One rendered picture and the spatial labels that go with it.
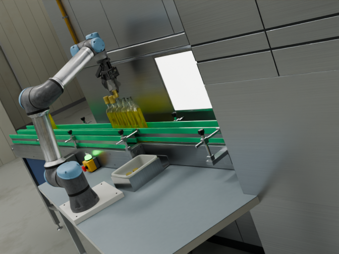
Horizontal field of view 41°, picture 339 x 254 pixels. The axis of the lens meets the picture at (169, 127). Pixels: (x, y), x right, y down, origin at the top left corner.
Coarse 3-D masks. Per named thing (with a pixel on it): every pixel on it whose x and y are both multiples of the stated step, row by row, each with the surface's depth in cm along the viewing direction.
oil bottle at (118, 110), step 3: (117, 108) 265; (120, 108) 263; (117, 111) 265; (120, 111) 263; (117, 114) 267; (120, 114) 264; (120, 117) 266; (123, 117) 264; (120, 120) 267; (123, 120) 265; (123, 123) 266; (123, 126) 268; (126, 126) 266
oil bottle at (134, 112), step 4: (136, 104) 256; (128, 108) 256; (132, 108) 254; (136, 108) 255; (128, 112) 257; (132, 112) 254; (136, 112) 255; (140, 112) 257; (132, 116) 256; (136, 116) 255; (140, 116) 257; (132, 120) 258; (136, 120) 255; (140, 120) 257; (144, 120) 259; (136, 124) 257; (140, 124) 257; (144, 124) 258
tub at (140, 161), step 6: (138, 156) 251; (144, 156) 248; (150, 156) 243; (156, 156) 240; (132, 162) 248; (138, 162) 250; (144, 162) 250; (150, 162) 236; (120, 168) 243; (126, 168) 245; (132, 168) 248; (114, 174) 237; (120, 174) 243; (132, 174) 228
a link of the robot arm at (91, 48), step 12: (84, 48) 231; (96, 48) 232; (72, 60) 226; (84, 60) 229; (60, 72) 222; (72, 72) 224; (48, 84) 216; (60, 84) 227; (36, 96) 216; (48, 96) 216
